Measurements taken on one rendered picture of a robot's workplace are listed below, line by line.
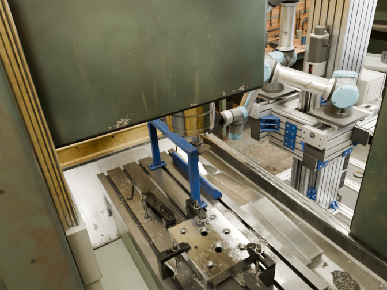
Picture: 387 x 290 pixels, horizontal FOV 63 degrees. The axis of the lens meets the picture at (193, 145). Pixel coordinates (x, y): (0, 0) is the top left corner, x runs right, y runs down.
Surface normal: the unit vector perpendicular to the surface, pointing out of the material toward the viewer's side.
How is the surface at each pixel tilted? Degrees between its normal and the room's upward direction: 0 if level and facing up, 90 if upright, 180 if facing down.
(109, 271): 0
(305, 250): 8
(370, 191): 90
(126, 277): 0
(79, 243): 90
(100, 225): 24
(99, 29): 90
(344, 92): 92
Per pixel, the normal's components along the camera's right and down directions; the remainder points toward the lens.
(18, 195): 0.51, 0.40
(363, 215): -0.86, 0.30
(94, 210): 0.15, -0.63
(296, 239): 0.01, -0.80
